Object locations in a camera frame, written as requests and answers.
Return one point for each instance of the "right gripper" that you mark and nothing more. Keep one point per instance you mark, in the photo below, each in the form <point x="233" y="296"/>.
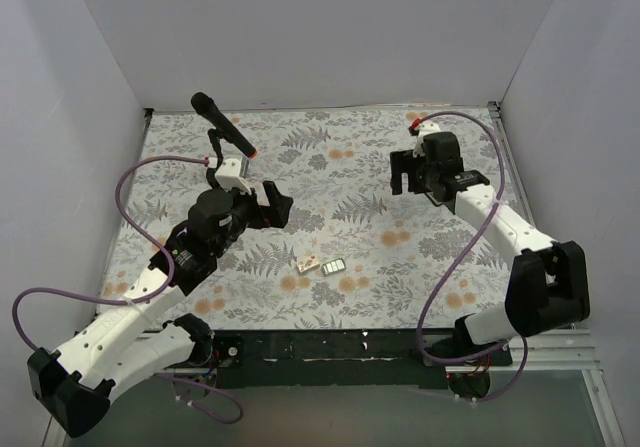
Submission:
<point x="410" y="175"/>

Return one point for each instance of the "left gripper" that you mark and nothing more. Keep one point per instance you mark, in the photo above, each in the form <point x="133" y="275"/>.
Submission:
<point x="262" y="207"/>

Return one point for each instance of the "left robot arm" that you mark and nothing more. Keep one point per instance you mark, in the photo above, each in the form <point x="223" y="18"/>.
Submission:
<point x="79" y="380"/>

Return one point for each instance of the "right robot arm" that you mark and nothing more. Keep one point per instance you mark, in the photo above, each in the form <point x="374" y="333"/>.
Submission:
<point x="548" y="283"/>

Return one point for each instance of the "staple box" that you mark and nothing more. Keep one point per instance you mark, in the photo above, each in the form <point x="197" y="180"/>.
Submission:
<point x="307" y="264"/>

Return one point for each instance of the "black microphone stand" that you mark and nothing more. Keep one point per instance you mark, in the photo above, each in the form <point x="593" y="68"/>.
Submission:
<point x="214" y="138"/>

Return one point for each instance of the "staple strips pack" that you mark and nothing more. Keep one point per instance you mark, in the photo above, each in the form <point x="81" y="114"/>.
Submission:
<point x="333" y="267"/>

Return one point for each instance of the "floral patterned table mat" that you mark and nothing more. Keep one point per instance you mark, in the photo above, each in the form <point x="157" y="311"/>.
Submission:
<point x="407" y="261"/>

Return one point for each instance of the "black microphone orange tip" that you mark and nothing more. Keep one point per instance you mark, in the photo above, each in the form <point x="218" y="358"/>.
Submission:
<point x="205" y="107"/>

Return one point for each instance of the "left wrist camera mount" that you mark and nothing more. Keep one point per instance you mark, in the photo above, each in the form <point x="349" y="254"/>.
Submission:
<point x="232" y="175"/>

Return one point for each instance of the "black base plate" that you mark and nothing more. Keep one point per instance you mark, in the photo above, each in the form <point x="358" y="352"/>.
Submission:
<point x="315" y="358"/>

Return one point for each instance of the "aluminium frame rail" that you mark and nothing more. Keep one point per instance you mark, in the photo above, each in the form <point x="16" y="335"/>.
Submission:
<point x="559" y="350"/>

